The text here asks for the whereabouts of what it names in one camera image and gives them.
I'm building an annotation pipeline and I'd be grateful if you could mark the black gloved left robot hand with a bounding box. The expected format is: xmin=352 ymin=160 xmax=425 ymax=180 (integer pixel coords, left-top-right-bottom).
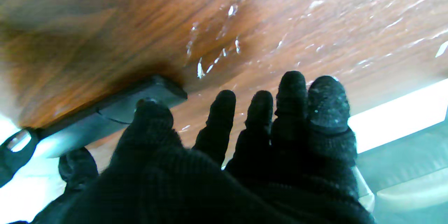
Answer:
xmin=35 ymin=71 xmax=377 ymax=224

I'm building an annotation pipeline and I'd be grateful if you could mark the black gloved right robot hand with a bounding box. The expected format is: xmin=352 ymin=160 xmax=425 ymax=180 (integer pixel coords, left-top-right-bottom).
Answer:
xmin=0 ymin=128 xmax=99 ymax=224

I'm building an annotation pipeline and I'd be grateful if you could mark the black remote control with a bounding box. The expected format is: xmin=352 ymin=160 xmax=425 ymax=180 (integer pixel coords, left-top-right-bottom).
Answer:
xmin=35 ymin=75 xmax=188 ymax=159

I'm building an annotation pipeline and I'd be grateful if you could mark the white tape scrap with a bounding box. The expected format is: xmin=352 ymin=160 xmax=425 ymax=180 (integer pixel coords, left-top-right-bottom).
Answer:
xmin=435 ymin=41 xmax=448 ymax=58

